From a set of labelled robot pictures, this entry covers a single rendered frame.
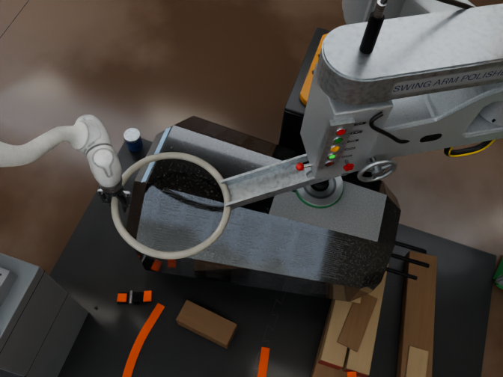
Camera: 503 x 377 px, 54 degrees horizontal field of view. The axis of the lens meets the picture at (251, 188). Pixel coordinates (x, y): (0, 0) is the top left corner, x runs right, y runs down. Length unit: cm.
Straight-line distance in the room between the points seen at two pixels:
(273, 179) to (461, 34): 91
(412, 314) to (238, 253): 111
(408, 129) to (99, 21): 279
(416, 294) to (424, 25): 169
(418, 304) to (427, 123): 136
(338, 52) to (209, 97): 206
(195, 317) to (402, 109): 153
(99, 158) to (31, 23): 247
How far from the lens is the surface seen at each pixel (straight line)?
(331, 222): 218
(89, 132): 191
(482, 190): 349
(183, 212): 223
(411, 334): 288
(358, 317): 269
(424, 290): 297
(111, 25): 401
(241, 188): 211
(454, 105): 184
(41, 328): 247
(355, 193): 226
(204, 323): 269
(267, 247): 221
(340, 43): 154
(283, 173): 209
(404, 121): 180
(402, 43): 159
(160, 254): 198
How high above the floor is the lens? 276
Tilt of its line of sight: 63 degrees down
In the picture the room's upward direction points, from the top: 5 degrees clockwise
